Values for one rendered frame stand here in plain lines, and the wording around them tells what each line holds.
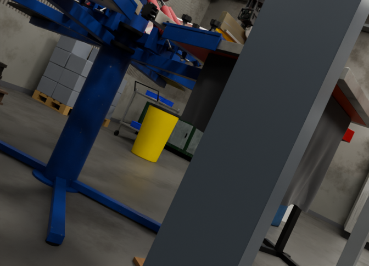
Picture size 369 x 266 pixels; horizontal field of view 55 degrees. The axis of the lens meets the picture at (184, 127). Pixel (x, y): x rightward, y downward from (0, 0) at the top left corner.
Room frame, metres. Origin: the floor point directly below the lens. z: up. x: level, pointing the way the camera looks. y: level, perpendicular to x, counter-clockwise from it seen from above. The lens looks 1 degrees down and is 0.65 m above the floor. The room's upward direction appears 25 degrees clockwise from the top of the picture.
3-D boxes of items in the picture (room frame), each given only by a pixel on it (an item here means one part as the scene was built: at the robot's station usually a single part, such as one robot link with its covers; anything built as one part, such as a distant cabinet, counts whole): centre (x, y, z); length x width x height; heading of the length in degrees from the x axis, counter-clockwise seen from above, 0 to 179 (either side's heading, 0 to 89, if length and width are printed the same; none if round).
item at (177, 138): (7.80, -0.25, 0.37); 1.87 x 1.71 x 0.74; 64
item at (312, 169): (1.30, -0.47, 0.74); 0.45 x 0.03 x 0.43; 140
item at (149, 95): (5.89, 0.61, 0.47); 0.99 x 0.58 x 0.93; 151
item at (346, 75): (1.49, -0.24, 0.97); 0.79 x 0.58 x 0.04; 50
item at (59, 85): (5.96, 1.84, 0.58); 1.12 x 0.75 x 1.15; 154
